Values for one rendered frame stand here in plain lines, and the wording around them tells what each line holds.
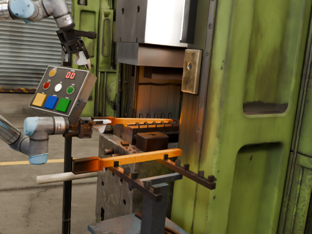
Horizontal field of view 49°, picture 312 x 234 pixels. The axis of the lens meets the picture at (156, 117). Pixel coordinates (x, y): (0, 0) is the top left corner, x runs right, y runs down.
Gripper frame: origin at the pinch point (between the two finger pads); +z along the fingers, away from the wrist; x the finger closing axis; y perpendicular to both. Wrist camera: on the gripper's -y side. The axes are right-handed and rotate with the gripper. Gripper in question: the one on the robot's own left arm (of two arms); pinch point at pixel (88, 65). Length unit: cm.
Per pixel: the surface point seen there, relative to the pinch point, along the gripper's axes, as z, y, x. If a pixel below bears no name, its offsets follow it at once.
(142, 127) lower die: 31.3, -5.2, 21.1
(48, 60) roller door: 108, -137, -756
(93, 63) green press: 94, -142, -435
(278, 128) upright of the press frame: 44, -45, 62
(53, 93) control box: 14.6, 13.0, -41.4
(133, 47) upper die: -2.8, -16.5, 18.0
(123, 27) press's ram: -10.5, -20.4, 6.2
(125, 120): 26.5, -0.5, 15.6
